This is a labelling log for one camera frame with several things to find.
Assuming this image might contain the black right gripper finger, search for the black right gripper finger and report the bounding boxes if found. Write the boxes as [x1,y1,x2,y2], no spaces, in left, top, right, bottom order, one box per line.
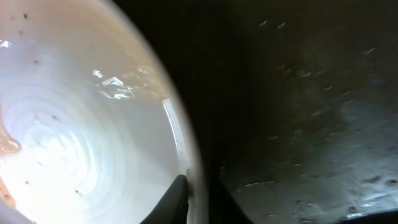
[141,174,189,224]

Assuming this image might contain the white plate with sauce streak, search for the white plate with sauce streak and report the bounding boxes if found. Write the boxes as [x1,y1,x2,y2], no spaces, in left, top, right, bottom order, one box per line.
[1,0,208,223]

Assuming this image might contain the dark brown serving tray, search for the dark brown serving tray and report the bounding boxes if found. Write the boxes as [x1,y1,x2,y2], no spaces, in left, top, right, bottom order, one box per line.
[118,0,397,223]

